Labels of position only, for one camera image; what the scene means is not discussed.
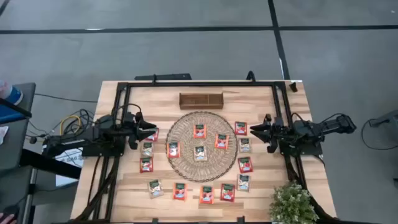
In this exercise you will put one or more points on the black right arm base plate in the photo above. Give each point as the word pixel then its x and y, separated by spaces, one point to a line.
pixel 311 152

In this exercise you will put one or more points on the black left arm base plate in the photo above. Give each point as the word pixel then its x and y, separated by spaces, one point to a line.
pixel 105 153

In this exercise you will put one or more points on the small green potted plant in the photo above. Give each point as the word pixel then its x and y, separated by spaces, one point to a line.
pixel 292 205

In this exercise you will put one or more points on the grey desk panel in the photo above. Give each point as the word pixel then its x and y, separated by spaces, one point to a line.
pixel 14 189

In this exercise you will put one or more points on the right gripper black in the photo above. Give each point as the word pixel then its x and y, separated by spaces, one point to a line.
pixel 278 132

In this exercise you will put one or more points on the black metal table frame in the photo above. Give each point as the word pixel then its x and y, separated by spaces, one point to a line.
pixel 217 84

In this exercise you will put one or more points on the beige tea packet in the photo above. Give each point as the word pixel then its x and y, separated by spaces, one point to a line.
pixel 147 150
pixel 200 154
pixel 245 145
pixel 243 183
pixel 155 189

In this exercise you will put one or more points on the round woven placemat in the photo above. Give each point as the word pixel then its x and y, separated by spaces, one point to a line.
pixel 186 168

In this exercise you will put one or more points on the person's hand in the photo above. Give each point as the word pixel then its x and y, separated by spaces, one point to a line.
pixel 6 219

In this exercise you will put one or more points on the grey side table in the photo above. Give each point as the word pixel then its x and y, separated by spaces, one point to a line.
pixel 18 137

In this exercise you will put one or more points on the blue folder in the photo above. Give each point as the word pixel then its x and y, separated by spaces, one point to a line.
pixel 9 116

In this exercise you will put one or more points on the black power strip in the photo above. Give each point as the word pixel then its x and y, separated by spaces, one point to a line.
pixel 168 76

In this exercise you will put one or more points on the blue and white bottle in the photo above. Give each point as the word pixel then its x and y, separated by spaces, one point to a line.
pixel 11 93

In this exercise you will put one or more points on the black arched clamp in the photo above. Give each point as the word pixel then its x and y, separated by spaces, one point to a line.
pixel 247 77

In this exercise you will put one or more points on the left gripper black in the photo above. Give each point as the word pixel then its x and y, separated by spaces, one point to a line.
pixel 132 130

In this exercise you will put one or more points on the orange tea packet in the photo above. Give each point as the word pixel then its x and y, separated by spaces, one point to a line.
pixel 180 192
pixel 206 195
pixel 199 132
pixel 221 142
pixel 173 150

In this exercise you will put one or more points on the black computer mouse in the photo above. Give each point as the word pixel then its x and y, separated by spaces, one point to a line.
pixel 12 210

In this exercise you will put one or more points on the black desk beam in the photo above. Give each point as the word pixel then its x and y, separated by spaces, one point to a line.
pixel 49 164

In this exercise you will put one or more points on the small black bracket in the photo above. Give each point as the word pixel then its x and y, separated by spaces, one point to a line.
pixel 293 87

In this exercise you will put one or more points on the grey chair base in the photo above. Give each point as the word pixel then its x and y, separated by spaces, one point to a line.
pixel 388 119

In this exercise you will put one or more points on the red tea packet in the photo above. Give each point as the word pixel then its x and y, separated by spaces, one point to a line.
pixel 227 193
pixel 146 165
pixel 154 137
pixel 240 128
pixel 245 165

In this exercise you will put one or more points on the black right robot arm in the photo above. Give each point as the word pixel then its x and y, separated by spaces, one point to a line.
pixel 323 127

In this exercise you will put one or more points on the white paper sheet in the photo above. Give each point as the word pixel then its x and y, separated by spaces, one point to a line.
pixel 71 157

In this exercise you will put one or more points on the white paper scrap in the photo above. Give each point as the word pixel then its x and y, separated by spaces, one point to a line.
pixel 2 134

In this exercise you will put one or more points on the black bar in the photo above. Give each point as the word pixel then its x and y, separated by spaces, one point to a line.
pixel 15 107

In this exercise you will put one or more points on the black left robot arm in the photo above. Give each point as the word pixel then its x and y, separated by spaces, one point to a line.
pixel 77 140

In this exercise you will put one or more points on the wooden compartment tea box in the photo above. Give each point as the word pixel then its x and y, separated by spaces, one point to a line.
pixel 201 107

